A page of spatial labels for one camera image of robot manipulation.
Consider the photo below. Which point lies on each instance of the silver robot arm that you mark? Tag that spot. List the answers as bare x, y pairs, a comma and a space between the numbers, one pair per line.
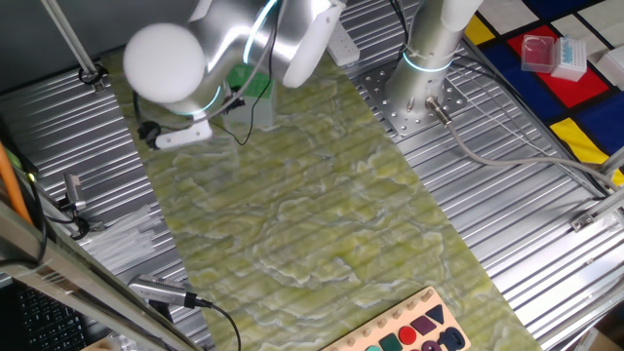
166, 63

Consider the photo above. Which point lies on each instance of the green pipette tip holder box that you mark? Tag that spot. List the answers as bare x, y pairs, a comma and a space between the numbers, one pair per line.
258, 83

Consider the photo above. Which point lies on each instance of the white pipette tip rack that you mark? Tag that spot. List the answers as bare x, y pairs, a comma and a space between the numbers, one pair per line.
569, 59

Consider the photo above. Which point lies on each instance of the green marble pattern mat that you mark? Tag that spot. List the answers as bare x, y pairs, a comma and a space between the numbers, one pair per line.
317, 234

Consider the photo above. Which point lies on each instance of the white power strip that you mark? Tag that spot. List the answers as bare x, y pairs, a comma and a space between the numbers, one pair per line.
343, 46

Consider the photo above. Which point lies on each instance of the wooden shape puzzle board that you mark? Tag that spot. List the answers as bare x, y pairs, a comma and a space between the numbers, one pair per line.
351, 339

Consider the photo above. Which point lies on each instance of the navy triangle puzzle piece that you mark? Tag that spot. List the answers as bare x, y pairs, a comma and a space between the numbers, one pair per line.
436, 313

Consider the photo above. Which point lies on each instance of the green square puzzle piece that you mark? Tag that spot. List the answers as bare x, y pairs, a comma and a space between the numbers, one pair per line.
390, 343

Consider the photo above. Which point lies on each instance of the red round puzzle piece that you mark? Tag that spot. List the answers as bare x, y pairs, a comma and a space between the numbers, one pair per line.
407, 335

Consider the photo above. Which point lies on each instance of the purple puzzle piece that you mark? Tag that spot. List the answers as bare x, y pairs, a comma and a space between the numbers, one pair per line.
423, 325

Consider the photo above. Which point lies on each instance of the blue puzzle piece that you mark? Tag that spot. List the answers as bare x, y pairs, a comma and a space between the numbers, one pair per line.
456, 341

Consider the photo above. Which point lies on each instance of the colourful chequered cloth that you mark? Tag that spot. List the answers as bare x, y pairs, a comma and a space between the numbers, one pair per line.
521, 88

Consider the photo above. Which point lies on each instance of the black pole clamp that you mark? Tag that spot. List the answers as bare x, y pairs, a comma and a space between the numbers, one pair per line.
92, 75

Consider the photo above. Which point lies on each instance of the clear pink plastic box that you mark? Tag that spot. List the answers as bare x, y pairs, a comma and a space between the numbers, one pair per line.
537, 53

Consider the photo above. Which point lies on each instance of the cardboard box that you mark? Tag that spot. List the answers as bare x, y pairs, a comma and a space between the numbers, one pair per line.
97, 346
604, 341

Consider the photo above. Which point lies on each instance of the aluminium pole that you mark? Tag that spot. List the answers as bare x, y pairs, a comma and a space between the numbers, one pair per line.
68, 36

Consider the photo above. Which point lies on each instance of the black keyboard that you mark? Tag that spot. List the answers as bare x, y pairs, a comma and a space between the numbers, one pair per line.
49, 324

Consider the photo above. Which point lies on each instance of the white plastic box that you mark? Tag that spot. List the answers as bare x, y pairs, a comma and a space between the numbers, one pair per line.
613, 66

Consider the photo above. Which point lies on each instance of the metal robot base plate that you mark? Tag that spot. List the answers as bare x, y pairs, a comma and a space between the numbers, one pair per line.
390, 117

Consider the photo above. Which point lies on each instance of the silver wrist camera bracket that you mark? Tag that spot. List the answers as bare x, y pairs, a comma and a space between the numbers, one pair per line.
183, 136

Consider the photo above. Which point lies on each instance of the ribbed silver depth camera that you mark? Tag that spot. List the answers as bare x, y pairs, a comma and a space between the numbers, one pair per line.
156, 290

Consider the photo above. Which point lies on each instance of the black camera stand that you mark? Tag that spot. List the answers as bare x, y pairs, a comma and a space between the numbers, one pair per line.
161, 312

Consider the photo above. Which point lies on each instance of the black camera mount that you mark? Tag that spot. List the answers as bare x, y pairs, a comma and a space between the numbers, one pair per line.
80, 227

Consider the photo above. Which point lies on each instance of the aluminium frame bar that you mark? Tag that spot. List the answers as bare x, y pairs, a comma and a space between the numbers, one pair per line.
73, 280

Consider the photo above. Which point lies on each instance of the aluminium extrusion with bracket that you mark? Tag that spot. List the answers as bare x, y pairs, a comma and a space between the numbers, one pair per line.
599, 209

